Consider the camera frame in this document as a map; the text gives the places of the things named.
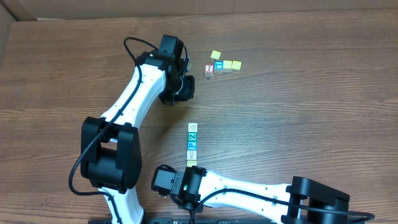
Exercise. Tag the yellow block row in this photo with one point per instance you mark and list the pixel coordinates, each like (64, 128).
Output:
(227, 66)
(236, 66)

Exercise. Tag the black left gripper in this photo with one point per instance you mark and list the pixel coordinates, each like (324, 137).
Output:
(185, 91)

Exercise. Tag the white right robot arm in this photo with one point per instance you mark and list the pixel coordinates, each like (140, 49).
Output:
(198, 183)

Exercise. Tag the white W letter block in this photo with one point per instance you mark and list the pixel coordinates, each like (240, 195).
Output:
(192, 127)

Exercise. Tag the yellow block at top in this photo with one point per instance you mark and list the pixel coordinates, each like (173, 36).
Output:
(215, 55)

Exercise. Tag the red I letter block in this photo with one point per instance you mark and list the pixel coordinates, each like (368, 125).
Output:
(209, 70)

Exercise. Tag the blue picture block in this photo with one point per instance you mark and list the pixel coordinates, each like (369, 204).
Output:
(218, 67)

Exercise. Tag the yellow block middle row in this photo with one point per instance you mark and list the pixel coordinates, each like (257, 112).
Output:
(227, 66)

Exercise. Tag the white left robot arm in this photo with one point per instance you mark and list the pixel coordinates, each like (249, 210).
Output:
(110, 147)

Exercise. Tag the blue P letter block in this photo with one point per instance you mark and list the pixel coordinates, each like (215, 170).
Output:
(192, 146)

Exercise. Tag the white ice cream block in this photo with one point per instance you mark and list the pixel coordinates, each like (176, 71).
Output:
(191, 155)

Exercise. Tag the green Z letter block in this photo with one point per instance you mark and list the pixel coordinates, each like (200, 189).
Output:
(192, 136)

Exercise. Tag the yellow block right row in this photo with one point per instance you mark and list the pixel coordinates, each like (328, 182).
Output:
(236, 66)

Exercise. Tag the yellow K letter block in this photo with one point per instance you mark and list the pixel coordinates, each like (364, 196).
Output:
(191, 163)

